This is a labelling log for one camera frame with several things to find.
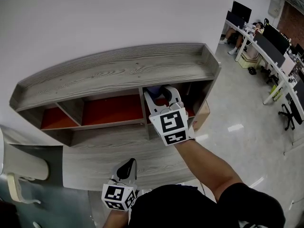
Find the grey wooden shelf desk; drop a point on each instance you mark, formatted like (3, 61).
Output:
(114, 75)

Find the black office chair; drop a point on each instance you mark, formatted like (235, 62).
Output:
(293, 114)

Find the brown cardboard box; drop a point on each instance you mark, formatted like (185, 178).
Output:
(202, 117)

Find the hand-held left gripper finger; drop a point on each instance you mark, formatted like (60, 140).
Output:
(124, 170)
(135, 170)

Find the person's black shirt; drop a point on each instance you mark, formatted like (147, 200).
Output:
(185, 208)

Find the green bag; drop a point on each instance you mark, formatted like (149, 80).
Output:
(276, 92)

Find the person's left forearm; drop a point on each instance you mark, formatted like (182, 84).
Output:
(116, 220)

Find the grey wall electrical box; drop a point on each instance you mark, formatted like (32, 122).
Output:
(275, 8)

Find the long white office desk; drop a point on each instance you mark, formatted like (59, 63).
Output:
(278, 73)

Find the black computer monitor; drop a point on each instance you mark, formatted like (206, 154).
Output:
(276, 38)
(241, 10)

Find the blue wiping cloth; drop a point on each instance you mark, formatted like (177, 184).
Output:
(154, 91)

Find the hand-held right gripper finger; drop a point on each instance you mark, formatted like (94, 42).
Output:
(152, 104)
(174, 95)

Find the person's right forearm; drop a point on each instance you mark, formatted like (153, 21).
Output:
(206, 167)

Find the dark grey desk divider panel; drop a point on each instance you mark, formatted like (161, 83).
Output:
(235, 20)
(269, 49)

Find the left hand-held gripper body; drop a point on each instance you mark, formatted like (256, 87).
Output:
(116, 195)

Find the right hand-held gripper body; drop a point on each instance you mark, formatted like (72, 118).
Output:
(171, 125)

